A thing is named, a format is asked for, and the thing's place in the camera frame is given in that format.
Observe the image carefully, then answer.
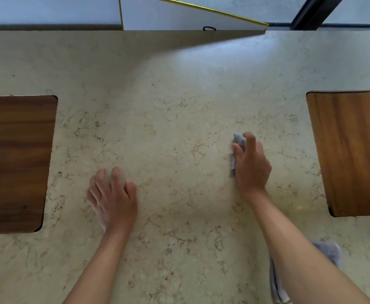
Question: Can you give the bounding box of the person's left hand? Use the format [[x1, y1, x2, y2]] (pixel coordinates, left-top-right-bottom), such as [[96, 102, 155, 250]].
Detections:
[[86, 166, 138, 233]]

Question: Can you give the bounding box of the person's right hand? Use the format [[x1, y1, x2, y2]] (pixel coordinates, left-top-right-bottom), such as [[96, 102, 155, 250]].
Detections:
[[231, 132, 273, 196]]

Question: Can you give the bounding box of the small grey-blue cleaning cloth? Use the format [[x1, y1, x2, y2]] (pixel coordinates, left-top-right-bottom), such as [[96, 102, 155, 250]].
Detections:
[[230, 133, 248, 178]]

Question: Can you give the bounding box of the person's right forearm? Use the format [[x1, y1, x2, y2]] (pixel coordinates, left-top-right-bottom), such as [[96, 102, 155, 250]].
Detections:
[[243, 187, 370, 304]]

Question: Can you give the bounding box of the person's left forearm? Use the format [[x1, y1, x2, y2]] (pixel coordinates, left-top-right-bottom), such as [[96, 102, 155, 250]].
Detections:
[[63, 218, 138, 304]]

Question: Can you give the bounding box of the dark brown wooden panel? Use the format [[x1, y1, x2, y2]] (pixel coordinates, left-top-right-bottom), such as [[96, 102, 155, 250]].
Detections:
[[0, 95, 58, 235]]

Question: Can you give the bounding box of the light brown wooden panel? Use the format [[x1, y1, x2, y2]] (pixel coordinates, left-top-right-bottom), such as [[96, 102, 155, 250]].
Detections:
[[306, 90, 370, 218]]

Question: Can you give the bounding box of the large grey cleaning cloth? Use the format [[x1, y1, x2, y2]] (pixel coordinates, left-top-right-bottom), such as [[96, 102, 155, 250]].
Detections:
[[269, 241, 344, 304]]

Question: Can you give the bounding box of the gold-framed mirror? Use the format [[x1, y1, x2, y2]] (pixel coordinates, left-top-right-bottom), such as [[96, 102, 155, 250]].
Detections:
[[118, 0, 270, 31]]

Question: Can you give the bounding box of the black metal frame post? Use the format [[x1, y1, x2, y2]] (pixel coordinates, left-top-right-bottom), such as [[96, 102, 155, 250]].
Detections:
[[290, 0, 346, 31]]

